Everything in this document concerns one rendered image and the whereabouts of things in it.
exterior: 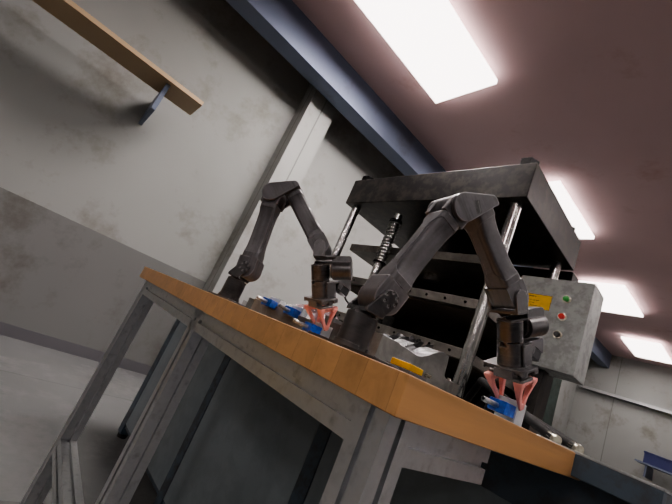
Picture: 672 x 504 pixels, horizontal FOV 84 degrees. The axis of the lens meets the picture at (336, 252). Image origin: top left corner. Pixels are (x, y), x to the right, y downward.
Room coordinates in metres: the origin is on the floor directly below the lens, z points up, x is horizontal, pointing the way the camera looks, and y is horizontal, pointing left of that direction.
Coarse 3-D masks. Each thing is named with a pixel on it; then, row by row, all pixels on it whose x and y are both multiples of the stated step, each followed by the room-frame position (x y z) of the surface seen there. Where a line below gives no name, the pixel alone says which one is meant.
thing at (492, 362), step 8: (512, 344) 0.82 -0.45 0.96; (520, 344) 0.82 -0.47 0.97; (504, 352) 0.83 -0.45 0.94; (512, 352) 0.82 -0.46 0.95; (520, 352) 0.82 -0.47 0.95; (488, 360) 0.89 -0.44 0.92; (496, 360) 0.89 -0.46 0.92; (504, 360) 0.84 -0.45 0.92; (512, 360) 0.83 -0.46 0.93; (520, 360) 0.83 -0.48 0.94; (504, 368) 0.84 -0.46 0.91; (512, 368) 0.83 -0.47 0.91; (520, 368) 0.83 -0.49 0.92; (528, 368) 0.82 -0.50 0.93; (536, 368) 0.82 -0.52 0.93; (520, 376) 0.81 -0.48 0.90
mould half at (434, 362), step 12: (336, 324) 1.21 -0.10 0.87; (384, 336) 1.07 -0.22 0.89; (372, 348) 1.07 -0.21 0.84; (384, 348) 1.08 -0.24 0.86; (396, 348) 1.11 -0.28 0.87; (420, 348) 1.28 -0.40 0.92; (384, 360) 1.09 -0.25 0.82; (408, 360) 1.16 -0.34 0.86; (420, 360) 1.19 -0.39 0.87; (432, 360) 1.23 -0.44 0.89; (444, 360) 1.28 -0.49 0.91; (432, 372) 1.25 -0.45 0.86; (444, 372) 1.29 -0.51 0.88; (432, 384) 1.26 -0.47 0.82; (444, 384) 1.31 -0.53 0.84; (456, 384) 1.36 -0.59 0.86
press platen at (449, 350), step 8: (336, 312) 2.43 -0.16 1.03; (376, 328) 2.14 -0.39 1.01; (384, 328) 2.10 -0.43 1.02; (392, 328) 2.06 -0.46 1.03; (408, 336) 1.96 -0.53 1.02; (416, 336) 1.93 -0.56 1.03; (424, 344) 1.88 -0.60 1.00; (432, 344) 1.85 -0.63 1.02; (440, 344) 1.81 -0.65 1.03; (448, 344) 1.78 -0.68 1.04; (448, 352) 1.77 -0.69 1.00; (456, 352) 1.74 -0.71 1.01; (480, 360) 1.79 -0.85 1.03; (480, 368) 1.81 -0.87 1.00; (488, 368) 1.86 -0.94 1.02; (512, 384) 2.06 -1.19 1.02
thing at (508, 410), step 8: (488, 400) 0.83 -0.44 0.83; (496, 400) 0.86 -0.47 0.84; (504, 400) 0.88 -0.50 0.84; (512, 400) 0.87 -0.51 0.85; (496, 408) 0.85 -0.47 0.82; (504, 408) 0.84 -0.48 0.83; (512, 408) 0.85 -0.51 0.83; (504, 416) 0.87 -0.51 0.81; (512, 416) 0.85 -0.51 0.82; (520, 416) 0.86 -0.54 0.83; (520, 424) 0.87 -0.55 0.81
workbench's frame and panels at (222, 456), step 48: (144, 384) 2.08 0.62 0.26; (192, 384) 1.72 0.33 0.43; (240, 384) 1.46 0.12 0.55; (192, 432) 1.58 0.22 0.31; (240, 432) 1.36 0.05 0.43; (288, 432) 1.19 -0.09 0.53; (192, 480) 1.47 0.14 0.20; (240, 480) 1.28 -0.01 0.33; (288, 480) 1.14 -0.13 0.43; (432, 480) 0.83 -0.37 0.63; (528, 480) 0.70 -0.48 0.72; (576, 480) 0.64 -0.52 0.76; (624, 480) 0.56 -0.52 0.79
